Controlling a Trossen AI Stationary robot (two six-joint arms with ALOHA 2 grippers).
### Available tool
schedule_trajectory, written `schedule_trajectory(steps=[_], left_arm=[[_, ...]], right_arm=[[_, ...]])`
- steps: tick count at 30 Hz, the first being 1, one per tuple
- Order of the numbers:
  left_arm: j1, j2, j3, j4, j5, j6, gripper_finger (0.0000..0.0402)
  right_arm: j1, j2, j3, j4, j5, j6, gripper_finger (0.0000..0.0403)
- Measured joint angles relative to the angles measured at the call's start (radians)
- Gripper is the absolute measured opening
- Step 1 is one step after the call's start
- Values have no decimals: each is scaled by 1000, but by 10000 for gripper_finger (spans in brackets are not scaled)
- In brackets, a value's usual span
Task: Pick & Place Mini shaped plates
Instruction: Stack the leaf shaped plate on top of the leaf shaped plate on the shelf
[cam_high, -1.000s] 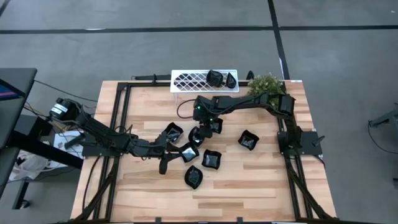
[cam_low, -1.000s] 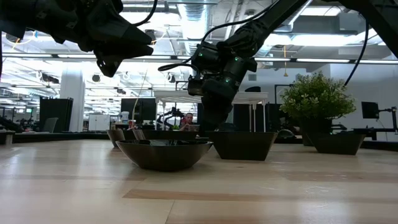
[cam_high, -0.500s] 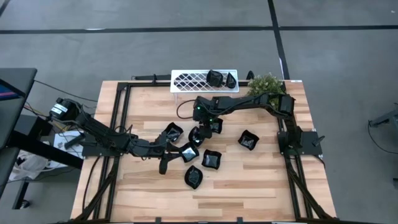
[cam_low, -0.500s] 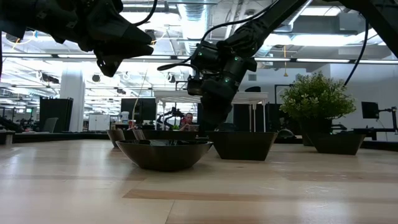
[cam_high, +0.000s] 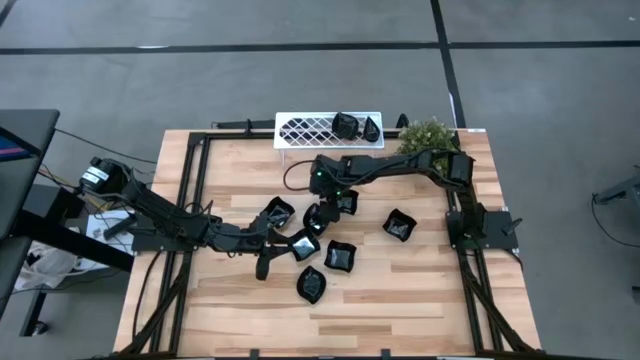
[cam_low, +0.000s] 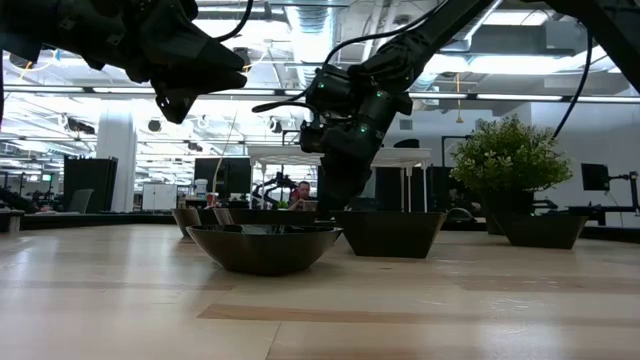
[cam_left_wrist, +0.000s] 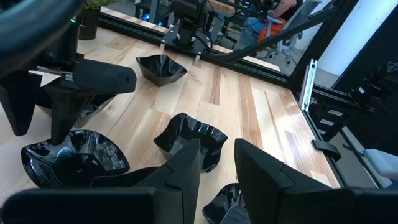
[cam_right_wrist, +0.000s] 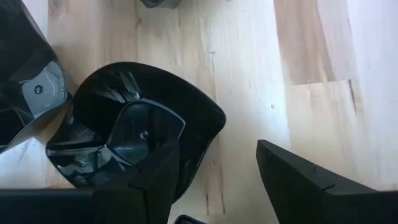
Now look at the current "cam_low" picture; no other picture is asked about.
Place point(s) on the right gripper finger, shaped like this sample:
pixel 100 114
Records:
pixel 332 185
pixel 362 177

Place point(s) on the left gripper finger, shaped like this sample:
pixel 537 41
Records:
pixel 215 85
pixel 225 57

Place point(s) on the black glossy leaf mini plate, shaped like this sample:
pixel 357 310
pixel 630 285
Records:
pixel 264 255

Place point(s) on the black monitor on arm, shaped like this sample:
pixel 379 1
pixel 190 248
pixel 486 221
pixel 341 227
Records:
pixel 595 177

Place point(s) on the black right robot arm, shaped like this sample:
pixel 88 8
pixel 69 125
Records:
pixel 440 30

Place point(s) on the background black robot arm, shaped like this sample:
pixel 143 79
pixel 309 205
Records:
pixel 272 184

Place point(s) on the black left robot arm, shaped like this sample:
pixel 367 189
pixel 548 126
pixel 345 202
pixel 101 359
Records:
pixel 40 25

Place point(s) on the black yellow-ringed ceiling speaker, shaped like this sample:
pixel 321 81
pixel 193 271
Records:
pixel 246 52

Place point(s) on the person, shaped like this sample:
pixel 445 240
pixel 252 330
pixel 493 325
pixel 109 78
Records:
pixel 302 192

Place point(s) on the black partition panel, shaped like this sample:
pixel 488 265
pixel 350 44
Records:
pixel 395 190

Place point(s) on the black computer monitor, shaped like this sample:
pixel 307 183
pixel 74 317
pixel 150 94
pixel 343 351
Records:
pixel 235 177

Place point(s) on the white plastic jug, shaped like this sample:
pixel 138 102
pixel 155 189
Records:
pixel 201 190

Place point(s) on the yellow hanging pendant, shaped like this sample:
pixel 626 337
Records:
pixel 459 119

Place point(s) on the white building pillar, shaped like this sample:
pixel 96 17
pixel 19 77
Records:
pixel 116 165

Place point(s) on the white low cabinet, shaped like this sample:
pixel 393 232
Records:
pixel 160 197

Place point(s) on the green potted plant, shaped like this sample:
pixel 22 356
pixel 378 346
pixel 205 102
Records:
pixel 500 160

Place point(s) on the black tall cabinet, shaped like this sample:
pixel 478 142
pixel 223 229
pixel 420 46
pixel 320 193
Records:
pixel 102 182

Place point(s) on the grey office chair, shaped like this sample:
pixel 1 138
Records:
pixel 81 202

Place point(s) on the black background desk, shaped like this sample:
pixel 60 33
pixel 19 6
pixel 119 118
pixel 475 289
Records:
pixel 600 212

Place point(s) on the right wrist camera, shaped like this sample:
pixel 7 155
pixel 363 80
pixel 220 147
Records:
pixel 312 137

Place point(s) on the grey wall vent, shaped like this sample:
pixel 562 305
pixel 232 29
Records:
pixel 406 125

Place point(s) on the slanted silver ventilation duct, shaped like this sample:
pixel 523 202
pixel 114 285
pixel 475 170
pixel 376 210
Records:
pixel 425 80

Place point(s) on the large silver ventilation duct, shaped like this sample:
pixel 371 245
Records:
pixel 312 30

